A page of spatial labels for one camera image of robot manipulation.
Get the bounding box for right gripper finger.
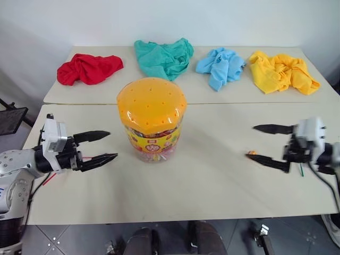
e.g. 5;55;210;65
253;124;296;136
246;154;292;174

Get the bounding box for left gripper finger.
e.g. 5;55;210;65
73;130;111;146
79;152;118;173

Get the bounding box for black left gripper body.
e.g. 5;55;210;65
55;136;84;173

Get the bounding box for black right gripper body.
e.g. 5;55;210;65
282;133;315;167

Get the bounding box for clear plastic lollipop jar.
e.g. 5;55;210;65
123;124;183;163

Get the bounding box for orange perforated jar lid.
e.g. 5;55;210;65
116;76;188;135

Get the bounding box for yellow crumpled cloth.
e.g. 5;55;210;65
248;50;321;96

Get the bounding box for red crumpled cloth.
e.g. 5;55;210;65
57;53;125;87

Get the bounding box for black mesh stand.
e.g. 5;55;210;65
0;97;29;137

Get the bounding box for blue crumpled cloth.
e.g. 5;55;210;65
195;47;247;92

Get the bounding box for dark rounded shape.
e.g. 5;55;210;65
187;220;228;255
124;226;160;255

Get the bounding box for green crumpled cloth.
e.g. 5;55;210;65
133;37;194;82

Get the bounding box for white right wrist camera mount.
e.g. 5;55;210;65
295;116;327;166

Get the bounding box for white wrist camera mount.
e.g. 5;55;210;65
41;113;67;175
295;116;327;166

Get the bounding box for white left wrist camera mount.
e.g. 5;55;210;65
41;113;67;175

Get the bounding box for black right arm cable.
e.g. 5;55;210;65
308;162;340;215

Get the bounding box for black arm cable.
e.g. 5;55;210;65
308;162;340;215
25;172;52;226

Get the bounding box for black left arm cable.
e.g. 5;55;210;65
25;172;52;226

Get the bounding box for black metal frame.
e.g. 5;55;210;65
251;224;278;255

